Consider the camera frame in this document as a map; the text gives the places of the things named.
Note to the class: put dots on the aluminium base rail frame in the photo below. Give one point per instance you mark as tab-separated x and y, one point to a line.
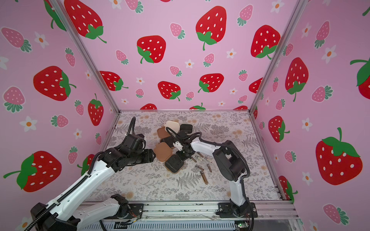
185	216

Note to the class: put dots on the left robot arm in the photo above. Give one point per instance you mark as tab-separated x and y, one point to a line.
63	213

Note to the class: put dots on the cream case lid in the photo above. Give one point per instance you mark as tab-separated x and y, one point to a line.
175	126

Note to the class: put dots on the large brown nail clipper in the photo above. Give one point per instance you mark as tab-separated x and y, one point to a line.
204	177

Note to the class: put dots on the black tray cream case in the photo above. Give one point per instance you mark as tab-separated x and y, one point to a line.
186	128

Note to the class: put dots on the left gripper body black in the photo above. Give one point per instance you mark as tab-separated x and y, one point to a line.
136	159

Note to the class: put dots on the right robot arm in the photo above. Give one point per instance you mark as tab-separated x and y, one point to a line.
230	162

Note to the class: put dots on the tan brown case lid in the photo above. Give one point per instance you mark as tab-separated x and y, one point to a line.
162	151

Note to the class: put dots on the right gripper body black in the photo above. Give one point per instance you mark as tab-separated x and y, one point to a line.
183	153

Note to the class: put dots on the black tray tan case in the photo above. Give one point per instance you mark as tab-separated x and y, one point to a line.
174	164

